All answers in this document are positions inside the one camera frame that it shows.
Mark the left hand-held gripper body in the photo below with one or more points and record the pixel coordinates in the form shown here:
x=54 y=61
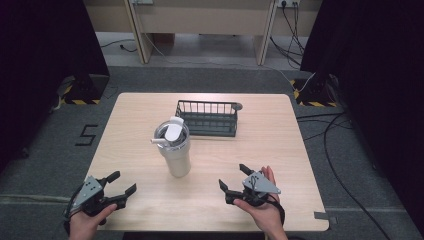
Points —
x=87 y=190

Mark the black curtain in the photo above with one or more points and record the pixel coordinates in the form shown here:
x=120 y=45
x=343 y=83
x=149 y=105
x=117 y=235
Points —
x=40 y=50
x=376 y=60

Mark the person's left hand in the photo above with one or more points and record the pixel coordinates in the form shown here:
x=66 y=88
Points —
x=83 y=226

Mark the grey tape strip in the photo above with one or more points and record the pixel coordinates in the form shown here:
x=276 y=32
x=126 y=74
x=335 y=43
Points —
x=325 y=216

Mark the white tumbler cup with lid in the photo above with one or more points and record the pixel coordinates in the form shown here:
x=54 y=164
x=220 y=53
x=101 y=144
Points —
x=176 y=160

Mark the beige wooden desk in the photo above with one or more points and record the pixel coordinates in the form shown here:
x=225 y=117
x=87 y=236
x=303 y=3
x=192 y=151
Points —
x=203 y=16

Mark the white wall socket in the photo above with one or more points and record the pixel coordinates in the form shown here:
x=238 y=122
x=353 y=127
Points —
x=288 y=2

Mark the person's right hand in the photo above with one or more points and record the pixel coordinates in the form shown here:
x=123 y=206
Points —
x=266 y=216

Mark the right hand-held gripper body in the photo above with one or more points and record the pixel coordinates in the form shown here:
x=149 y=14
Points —
x=259 y=185

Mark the stand base with hazard tape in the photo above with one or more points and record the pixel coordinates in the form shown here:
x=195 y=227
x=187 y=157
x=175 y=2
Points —
x=87 y=88
x=313 y=95

